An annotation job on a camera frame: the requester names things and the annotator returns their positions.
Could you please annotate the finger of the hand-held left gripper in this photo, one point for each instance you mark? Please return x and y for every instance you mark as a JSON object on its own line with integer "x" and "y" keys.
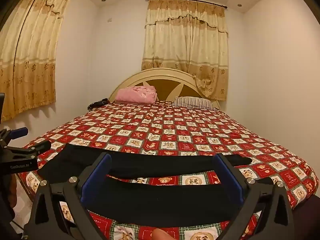
{"x": 37, "y": 147}
{"x": 20, "y": 131}

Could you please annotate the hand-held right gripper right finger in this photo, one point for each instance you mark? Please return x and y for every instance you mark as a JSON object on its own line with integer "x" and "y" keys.
{"x": 231, "y": 177}

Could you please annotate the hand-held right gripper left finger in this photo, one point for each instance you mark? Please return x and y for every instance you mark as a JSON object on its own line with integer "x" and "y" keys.
{"x": 96, "y": 180}

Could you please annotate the black pants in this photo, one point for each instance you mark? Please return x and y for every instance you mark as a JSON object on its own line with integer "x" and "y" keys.
{"x": 155, "y": 200}

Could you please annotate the person's right hand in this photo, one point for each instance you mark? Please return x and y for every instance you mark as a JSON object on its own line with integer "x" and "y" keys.
{"x": 162, "y": 235}

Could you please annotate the person's dark clothing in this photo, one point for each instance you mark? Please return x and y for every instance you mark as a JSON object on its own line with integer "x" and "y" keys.
{"x": 5, "y": 210}

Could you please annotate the red checkered printed blanket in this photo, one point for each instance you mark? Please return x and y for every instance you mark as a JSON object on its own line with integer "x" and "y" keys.
{"x": 175, "y": 130}

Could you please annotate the small dark object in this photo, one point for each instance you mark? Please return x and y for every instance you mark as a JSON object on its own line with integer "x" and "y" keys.
{"x": 97, "y": 103}

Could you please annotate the beige floral curtain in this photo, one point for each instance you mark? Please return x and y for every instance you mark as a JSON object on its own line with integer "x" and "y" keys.
{"x": 30, "y": 55}

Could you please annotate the striped pillow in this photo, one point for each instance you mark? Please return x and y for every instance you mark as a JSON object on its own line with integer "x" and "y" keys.
{"x": 193, "y": 103}

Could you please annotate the folded pink blanket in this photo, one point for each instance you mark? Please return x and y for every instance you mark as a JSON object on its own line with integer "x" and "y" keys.
{"x": 136, "y": 95}

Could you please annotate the cream wooden bed headboard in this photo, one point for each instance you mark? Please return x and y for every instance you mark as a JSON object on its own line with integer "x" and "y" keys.
{"x": 160, "y": 85}

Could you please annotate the beige curtain with valance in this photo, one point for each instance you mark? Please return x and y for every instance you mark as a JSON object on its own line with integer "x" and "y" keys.
{"x": 185, "y": 47}

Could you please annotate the dark curtain rod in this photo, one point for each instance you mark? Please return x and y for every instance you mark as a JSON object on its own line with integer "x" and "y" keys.
{"x": 185, "y": 1}

